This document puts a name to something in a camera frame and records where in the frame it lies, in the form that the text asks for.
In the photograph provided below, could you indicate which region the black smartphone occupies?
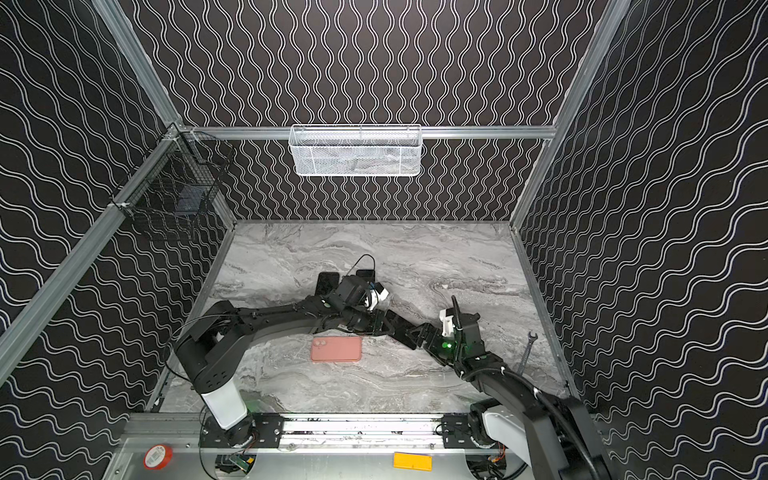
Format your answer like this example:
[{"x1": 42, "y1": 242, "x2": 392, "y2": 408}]
[{"x1": 388, "y1": 321, "x2": 435, "y2": 350}]

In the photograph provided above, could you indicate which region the light blue phone case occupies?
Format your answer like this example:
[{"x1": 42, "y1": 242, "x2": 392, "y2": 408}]
[{"x1": 355, "y1": 269, "x2": 376, "y2": 283}]

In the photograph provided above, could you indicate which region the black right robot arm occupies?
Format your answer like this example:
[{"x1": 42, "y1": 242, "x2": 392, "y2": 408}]
[{"x1": 411, "y1": 297, "x2": 616, "y2": 479}]

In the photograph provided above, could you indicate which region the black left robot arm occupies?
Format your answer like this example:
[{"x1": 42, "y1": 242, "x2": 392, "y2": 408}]
[{"x1": 174, "y1": 270, "x2": 408, "y2": 447}]

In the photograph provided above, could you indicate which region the silver spanner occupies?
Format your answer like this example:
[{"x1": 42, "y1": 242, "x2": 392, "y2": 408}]
[{"x1": 516, "y1": 331, "x2": 538, "y2": 375}]

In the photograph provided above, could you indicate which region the yellow block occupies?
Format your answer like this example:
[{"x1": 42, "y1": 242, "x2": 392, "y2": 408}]
[{"x1": 393, "y1": 452, "x2": 433, "y2": 472}]

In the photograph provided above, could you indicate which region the red tape roll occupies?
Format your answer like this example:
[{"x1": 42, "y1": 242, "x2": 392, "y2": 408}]
[{"x1": 143, "y1": 444, "x2": 173, "y2": 470}]

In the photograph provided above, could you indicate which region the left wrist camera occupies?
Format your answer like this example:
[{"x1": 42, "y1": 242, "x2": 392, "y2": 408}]
[{"x1": 364, "y1": 282, "x2": 390, "y2": 311}]

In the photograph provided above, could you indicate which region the white wire mesh basket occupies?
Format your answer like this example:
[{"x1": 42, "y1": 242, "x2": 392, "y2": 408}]
[{"x1": 288, "y1": 133, "x2": 424, "y2": 177}]

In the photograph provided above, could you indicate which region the black wire mesh basket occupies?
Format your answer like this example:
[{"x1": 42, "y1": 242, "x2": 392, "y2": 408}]
[{"x1": 116, "y1": 131, "x2": 235, "y2": 242}]

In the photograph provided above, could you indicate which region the horizontal aluminium back rail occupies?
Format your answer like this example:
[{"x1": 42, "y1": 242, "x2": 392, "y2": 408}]
[{"x1": 182, "y1": 124, "x2": 556, "y2": 141}]

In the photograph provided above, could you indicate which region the left aluminium side rail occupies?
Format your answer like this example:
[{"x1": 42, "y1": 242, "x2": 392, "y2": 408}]
[{"x1": 1, "y1": 126, "x2": 180, "y2": 381}]

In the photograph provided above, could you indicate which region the right aluminium corner post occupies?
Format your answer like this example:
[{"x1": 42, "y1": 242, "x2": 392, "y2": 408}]
[{"x1": 510, "y1": 0, "x2": 631, "y2": 232}]

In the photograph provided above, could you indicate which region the aluminium corner frame post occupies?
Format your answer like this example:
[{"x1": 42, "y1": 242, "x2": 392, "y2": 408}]
[{"x1": 93, "y1": 0, "x2": 183, "y2": 127}]

